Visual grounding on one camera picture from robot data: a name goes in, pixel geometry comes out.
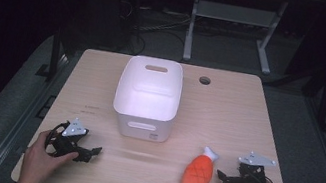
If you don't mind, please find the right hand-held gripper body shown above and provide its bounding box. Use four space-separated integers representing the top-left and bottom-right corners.
224 146 279 183

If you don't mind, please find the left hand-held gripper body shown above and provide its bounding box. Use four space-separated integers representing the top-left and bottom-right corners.
45 113 93 164

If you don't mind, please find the orange meat-on-bone toy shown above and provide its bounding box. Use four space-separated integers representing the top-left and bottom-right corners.
172 141 222 183

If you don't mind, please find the white plastic storage bin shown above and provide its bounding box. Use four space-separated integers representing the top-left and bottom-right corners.
107 51 188 146

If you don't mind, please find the person's left hand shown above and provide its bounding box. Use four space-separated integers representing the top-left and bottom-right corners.
18 126 83 183

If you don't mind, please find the black looped gripper cable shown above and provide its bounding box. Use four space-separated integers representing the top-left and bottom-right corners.
42 118 69 159

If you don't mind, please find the bundle of floor cables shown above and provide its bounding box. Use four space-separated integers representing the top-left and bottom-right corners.
109 0 197 63

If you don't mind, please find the grey metal table frame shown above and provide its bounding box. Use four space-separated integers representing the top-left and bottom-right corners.
181 0 290 78

